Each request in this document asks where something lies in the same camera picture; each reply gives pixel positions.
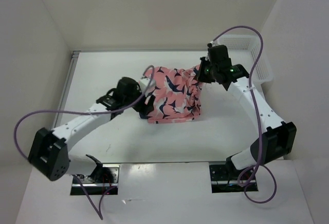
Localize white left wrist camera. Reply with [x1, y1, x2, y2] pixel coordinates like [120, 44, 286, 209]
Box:
[138, 76, 154, 92]

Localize white plastic basket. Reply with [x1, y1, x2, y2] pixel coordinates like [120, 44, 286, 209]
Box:
[215, 34, 274, 84]

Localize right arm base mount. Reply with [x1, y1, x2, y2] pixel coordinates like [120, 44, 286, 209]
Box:
[209, 161, 244, 193]

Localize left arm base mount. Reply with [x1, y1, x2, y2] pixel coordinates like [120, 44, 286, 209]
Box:
[76, 164, 120, 196]

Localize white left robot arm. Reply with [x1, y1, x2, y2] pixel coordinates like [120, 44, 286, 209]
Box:
[28, 77, 156, 183]

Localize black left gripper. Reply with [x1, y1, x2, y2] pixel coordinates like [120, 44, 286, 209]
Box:
[124, 83, 155, 117]

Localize pink shark print shorts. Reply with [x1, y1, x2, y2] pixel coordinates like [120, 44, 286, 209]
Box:
[146, 65, 203, 124]

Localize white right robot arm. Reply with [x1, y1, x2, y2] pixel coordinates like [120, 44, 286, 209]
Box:
[195, 43, 297, 179]

